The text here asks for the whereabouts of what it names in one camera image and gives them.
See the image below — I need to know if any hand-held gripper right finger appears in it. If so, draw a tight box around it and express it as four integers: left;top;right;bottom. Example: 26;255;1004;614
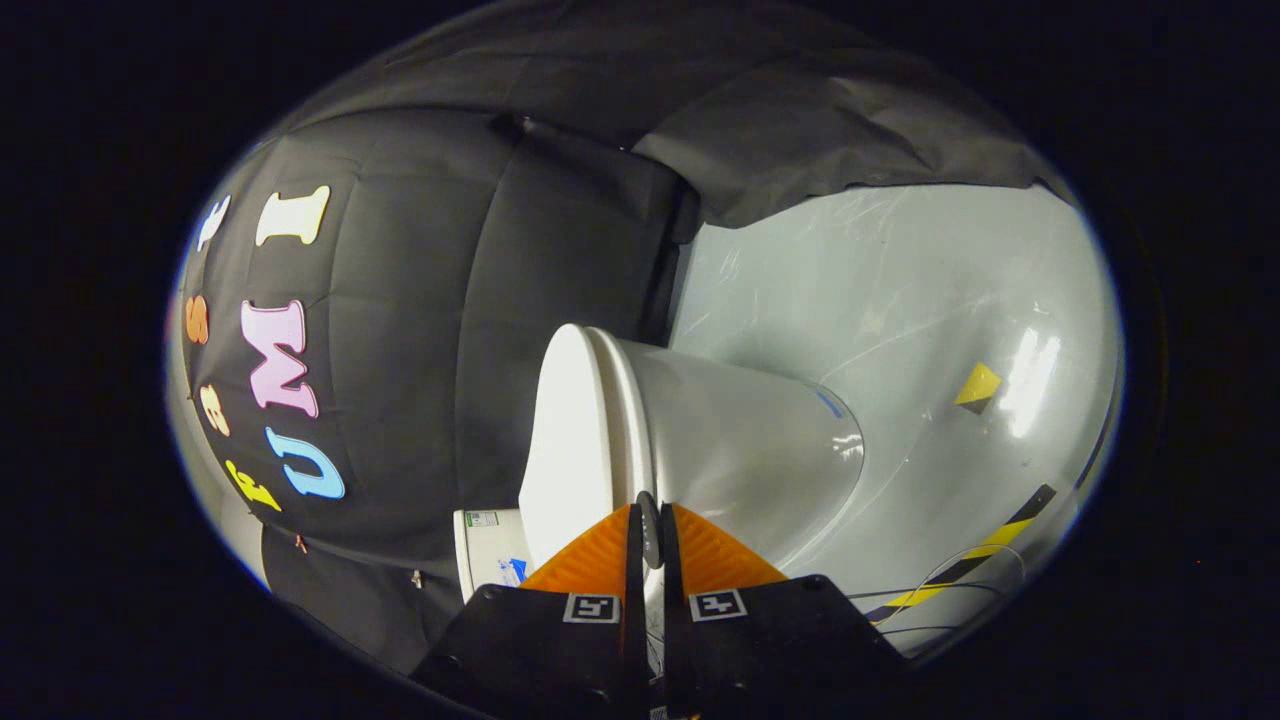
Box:
660;503;906;720

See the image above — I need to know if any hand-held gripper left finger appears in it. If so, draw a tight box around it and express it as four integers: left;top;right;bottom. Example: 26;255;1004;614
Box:
410;503;649;720

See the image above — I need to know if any black lid pull ring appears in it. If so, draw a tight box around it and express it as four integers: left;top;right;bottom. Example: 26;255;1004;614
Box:
637;490;664;571

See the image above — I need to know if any white toilet lid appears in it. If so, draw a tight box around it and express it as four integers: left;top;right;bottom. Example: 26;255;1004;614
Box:
518;323;626;571

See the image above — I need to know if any white toilet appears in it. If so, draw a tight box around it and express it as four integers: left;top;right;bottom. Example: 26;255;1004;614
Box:
453;335;866;601

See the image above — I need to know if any long striped floor tape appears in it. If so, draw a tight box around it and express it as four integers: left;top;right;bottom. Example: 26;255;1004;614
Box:
865;485;1057;624

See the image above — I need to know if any small yellow black floor tape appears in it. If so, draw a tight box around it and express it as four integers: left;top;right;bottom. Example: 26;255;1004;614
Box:
953;362;1003;416

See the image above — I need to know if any black backdrop cloth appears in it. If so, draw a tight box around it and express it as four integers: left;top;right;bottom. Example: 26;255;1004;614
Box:
180;0;1076;676

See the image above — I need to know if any thin grey cable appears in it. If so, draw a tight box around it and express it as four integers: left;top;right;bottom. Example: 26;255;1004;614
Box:
848;543;1028;638

